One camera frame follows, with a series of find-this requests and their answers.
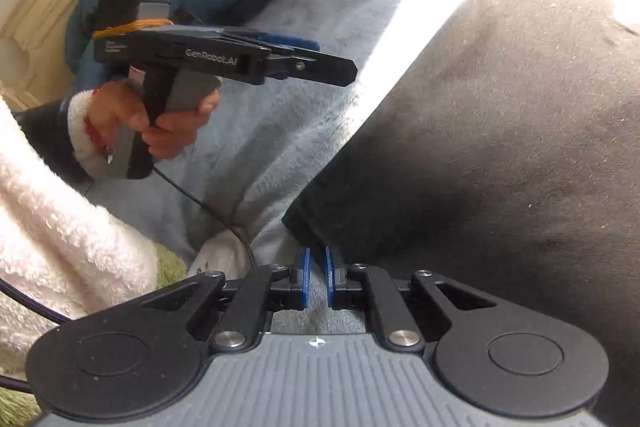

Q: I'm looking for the person's left hand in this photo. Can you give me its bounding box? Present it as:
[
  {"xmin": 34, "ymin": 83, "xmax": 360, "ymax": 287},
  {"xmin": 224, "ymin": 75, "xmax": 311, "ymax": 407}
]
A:
[{"xmin": 88, "ymin": 81, "xmax": 220, "ymax": 159}]

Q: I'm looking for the black smile sweatshirt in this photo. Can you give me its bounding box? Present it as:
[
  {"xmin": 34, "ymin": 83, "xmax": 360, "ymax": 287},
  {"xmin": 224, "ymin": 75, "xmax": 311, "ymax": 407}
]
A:
[{"xmin": 284, "ymin": 0, "xmax": 639, "ymax": 376}]

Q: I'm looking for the red bead bracelet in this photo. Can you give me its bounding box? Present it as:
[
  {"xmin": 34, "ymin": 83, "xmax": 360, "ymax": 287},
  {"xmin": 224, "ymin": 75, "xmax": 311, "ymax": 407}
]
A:
[{"xmin": 81, "ymin": 89, "xmax": 114, "ymax": 166}]

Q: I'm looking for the green fuzzy cloth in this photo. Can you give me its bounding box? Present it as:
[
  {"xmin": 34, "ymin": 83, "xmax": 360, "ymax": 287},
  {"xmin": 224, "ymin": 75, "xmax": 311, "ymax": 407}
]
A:
[{"xmin": 1, "ymin": 244, "xmax": 186, "ymax": 426}]

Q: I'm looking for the black sleeve white fleece cuff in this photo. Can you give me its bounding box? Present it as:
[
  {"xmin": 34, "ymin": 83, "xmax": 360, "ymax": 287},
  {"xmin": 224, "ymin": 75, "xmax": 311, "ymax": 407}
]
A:
[{"xmin": 12, "ymin": 91, "xmax": 110, "ymax": 186}]

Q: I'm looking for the grey fleece bed blanket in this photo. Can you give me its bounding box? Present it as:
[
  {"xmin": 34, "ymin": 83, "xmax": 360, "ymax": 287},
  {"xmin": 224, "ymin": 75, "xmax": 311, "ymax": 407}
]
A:
[{"xmin": 87, "ymin": 0, "xmax": 465, "ymax": 279}]

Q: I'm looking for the white fleece robe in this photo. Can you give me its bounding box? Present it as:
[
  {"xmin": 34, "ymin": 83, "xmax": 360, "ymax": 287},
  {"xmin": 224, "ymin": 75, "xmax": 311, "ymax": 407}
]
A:
[{"xmin": 0, "ymin": 95, "xmax": 162, "ymax": 363}]

